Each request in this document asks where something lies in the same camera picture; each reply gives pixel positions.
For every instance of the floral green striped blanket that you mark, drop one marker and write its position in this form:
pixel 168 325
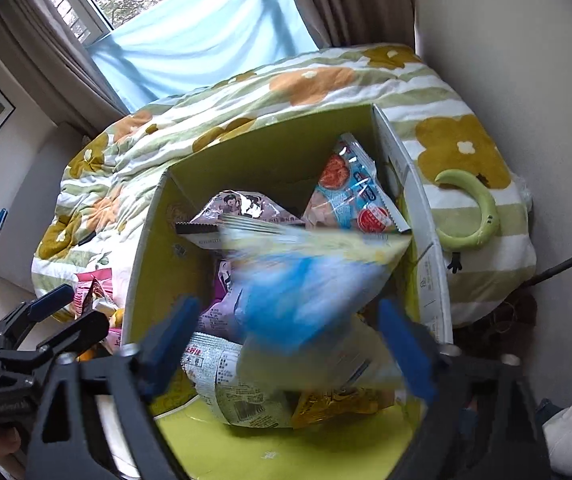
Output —
pixel 316 85

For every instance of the light blue red snack packet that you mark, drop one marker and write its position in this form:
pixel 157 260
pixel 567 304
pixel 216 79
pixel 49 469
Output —
pixel 351 190

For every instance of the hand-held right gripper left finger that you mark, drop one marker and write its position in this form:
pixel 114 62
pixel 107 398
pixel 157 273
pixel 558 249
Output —
pixel 168 350

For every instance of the grey headboard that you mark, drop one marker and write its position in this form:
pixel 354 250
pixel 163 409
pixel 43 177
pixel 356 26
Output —
pixel 25 220

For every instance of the purple snack packet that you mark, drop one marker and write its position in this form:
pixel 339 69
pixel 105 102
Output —
pixel 218 317
pixel 246 207

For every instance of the yellow blue chips packet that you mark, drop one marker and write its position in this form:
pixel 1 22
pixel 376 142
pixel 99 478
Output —
pixel 296 285

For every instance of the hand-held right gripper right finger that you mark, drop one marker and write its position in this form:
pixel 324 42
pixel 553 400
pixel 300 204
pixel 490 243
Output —
pixel 408 355

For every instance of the green cardboard box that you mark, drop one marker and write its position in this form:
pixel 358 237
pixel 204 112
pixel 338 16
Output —
pixel 175 280

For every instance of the blue white small object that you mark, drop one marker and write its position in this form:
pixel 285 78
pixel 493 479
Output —
pixel 1 219

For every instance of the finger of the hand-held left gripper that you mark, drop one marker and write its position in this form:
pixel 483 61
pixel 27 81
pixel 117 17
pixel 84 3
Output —
pixel 80 332
pixel 48 302

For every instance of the light blue window cloth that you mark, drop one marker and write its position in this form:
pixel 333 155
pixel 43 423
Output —
pixel 205 35

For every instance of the brown curtain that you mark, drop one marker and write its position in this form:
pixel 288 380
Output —
pixel 50 60
pixel 351 0

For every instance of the person's left hand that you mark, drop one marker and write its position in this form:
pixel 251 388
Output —
pixel 5 444

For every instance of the pink snack packet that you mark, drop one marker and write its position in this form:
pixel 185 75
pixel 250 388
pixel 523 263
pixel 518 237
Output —
pixel 90 292

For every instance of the yellow brown snack packet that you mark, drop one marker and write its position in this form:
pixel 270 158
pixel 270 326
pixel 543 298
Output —
pixel 336 405

